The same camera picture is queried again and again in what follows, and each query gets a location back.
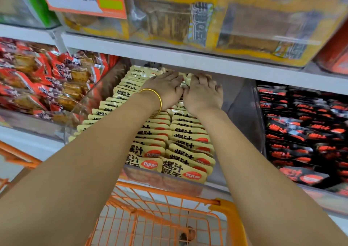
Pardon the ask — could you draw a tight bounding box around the person's right hand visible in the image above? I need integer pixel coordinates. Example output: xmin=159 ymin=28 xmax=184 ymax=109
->
xmin=182 ymin=73 xmax=225 ymax=119

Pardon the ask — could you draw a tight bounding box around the person's left hand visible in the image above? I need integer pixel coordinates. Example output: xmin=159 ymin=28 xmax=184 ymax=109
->
xmin=140 ymin=70 xmax=186 ymax=113

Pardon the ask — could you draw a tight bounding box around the row of yellow orange snacks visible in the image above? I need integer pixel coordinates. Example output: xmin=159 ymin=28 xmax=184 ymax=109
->
xmin=68 ymin=65 xmax=161 ymax=143
xmin=162 ymin=73 xmax=217 ymax=185
xmin=124 ymin=108 xmax=172 ymax=173

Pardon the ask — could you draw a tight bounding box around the row of black orange snacks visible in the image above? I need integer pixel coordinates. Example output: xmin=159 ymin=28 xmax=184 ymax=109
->
xmin=326 ymin=99 xmax=348 ymax=124
xmin=257 ymin=84 xmax=330 ymax=188
xmin=288 ymin=91 xmax=348 ymax=197

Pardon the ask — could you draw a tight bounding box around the orange shopping cart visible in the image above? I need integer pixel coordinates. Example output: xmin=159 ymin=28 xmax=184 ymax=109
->
xmin=0 ymin=140 xmax=248 ymax=246

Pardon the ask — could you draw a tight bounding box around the person's left forearm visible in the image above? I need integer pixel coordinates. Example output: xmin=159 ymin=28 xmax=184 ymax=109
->
xmin=0 ymin=93 xmax=163 ymax=246

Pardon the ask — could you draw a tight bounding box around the person's right forearm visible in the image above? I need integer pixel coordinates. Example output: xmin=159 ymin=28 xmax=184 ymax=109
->
xmin=196 ymin=107 xmax=348 ymax=246

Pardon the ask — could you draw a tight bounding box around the stack of yellow trimmed packets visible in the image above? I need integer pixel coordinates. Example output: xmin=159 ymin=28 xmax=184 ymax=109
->
xmin=57 ymin=0 xmax=348 ymax=67

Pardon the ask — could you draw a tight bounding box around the pile of red tan packets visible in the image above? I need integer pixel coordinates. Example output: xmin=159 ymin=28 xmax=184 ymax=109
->
xmin=0 ymin=39 xmax=120 ymax=124

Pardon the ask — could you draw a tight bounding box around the stack of orange trimmed packets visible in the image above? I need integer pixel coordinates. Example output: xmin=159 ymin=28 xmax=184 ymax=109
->
xmin=315 ymin=20 xmax=348 ymax=75

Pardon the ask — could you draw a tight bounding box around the stack of green packets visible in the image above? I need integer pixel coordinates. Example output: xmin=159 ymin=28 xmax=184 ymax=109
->
xmin=0 ymin=0 xmax=59 ymax=29

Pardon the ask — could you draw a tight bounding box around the gold bracelet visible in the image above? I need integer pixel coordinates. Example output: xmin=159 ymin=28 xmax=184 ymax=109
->
xmin=138 ymin=88 xmax=163 ymax=119

